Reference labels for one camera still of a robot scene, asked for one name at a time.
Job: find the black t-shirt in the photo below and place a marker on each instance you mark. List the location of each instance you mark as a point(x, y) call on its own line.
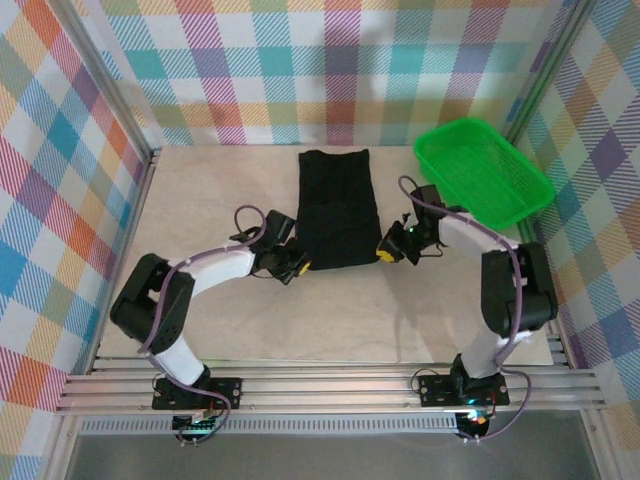
point(337, 210)

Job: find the green plastic basket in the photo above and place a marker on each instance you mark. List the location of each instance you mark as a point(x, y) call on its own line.
point(480, 170)

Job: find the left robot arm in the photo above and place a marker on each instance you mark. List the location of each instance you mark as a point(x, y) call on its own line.
point(150, 310)

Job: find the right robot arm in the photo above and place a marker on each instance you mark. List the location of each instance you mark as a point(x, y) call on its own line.
point(505, 295)

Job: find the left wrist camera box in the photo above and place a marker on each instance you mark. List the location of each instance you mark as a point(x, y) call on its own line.
point(280, 227)

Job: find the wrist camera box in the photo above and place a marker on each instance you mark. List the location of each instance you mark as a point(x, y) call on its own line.
point(280, 227)
point(427, 200)

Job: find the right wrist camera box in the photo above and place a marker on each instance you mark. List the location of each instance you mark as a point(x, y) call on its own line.
point(427, 200)

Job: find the aluminium side rail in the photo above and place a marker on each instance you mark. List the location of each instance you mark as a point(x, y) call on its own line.
point(137, 210)
point(525, 232)

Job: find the aluminium mounting rail beam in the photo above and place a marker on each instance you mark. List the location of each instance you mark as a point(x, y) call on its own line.
point(325, 390)

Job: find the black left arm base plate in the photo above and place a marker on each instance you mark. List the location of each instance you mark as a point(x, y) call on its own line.
point(225, 392)

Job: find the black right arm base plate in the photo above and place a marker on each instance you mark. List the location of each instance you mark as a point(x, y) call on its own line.
point(435, 392)

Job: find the aluminium frame post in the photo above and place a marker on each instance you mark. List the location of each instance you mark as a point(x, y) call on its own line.
point(550, 70)
point(107, 85)

